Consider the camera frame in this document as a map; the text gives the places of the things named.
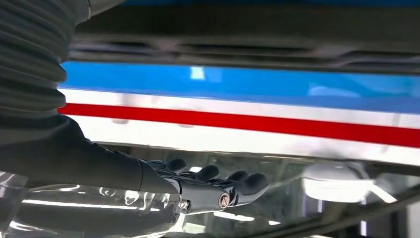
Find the blue metal shelf rack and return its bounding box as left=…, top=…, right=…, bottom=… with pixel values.
left=59, top=0, right=420, bottom=115

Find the white car with red stripe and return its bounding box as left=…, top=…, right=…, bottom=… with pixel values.
left=57, top=88, right=420, bottom=238

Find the white car door handle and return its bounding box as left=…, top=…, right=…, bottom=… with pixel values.
left=301, top=162, right=398, bottom=204

